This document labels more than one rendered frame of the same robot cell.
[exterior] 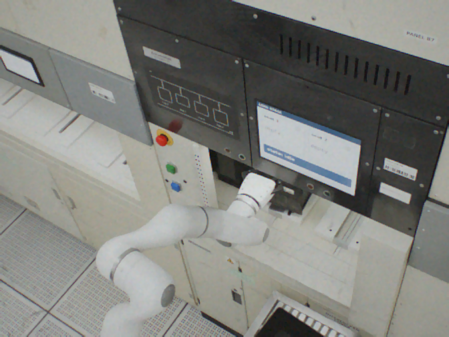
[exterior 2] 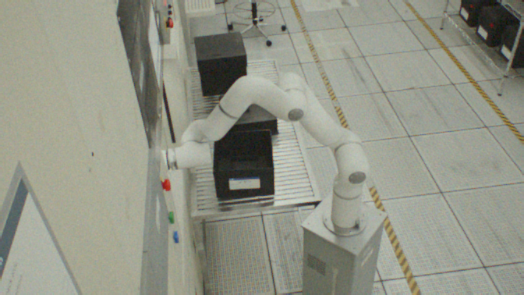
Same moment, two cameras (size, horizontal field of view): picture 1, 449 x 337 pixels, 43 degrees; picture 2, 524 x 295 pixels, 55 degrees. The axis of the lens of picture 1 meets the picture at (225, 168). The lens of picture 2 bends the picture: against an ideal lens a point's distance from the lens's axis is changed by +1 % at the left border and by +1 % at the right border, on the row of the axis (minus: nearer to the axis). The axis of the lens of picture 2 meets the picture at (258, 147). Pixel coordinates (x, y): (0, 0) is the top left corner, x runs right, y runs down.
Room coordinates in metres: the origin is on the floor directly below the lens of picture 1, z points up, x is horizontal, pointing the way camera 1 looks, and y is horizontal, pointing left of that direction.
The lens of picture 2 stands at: (1.87, 1.20, 2.45)
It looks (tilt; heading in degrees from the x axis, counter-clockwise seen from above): 40 degrees down; 225
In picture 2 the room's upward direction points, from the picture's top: 3 degrees counter-clockwise
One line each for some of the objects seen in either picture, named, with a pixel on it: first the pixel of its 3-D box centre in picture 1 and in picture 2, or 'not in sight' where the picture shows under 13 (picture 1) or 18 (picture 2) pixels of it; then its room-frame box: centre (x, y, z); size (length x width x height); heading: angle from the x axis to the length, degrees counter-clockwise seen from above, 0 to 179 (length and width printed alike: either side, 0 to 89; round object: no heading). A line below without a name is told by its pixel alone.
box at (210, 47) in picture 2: not in sight; (221, 64); (0.15, -0.79, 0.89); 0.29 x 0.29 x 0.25; 52
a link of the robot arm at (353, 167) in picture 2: not in sight; (351, 173); (0.60, 0.44, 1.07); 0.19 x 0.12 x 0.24; 47
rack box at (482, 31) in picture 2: not in sight; (497, 25); (-2.43, -0.08, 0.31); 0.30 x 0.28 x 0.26; 50
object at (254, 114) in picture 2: not in sight; (247, 111); (0.34, -0.40, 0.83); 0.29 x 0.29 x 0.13; 52
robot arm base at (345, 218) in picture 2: not in sight; (345, 204); (0.58, 0.42, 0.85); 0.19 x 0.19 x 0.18
